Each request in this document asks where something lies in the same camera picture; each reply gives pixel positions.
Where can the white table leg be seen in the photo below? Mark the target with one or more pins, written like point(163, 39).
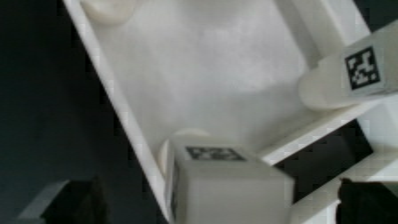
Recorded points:
point(355, 75)
point(225, 189)
point(110, 12)

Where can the translucent gripper left finger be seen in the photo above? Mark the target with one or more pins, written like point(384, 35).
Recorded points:
point(67, 204)

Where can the translucent gripper right finger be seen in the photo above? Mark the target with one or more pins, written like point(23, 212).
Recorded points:
point(368, 202)

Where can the white square table top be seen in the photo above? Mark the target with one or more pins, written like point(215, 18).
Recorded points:
point(199, 64)

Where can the white U-shaped obstacle fence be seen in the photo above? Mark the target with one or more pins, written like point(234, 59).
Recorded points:
point(336, 28)

